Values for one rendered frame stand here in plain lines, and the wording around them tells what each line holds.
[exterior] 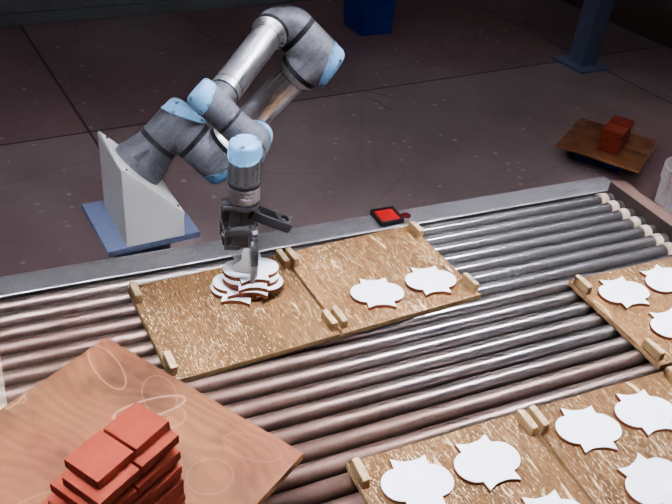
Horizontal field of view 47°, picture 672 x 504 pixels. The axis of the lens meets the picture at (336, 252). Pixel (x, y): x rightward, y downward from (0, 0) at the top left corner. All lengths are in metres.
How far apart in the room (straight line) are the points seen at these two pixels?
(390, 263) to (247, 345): 0.51
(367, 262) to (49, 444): 0.98
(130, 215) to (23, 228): 1.83
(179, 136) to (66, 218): 1.89
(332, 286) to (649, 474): 0.85
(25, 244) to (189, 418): 2.46
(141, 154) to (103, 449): 1.16
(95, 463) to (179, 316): 0.76
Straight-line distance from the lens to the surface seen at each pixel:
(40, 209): 4.10
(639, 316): 2.14
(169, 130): 2.19
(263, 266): 1.93
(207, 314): 1.88
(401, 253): 2.13
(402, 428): 1.68
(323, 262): 2.06
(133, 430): 1.21
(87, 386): 1.58
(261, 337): 1.81
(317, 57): 2.07
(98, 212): 2.39
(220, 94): 1.81
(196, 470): 1.42
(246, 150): 1.71
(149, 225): 2.21
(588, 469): 1.69
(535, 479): 1.64
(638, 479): 1.71
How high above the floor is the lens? 2.14
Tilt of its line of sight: 35 degrees down
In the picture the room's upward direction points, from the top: 6 degrees clockwise
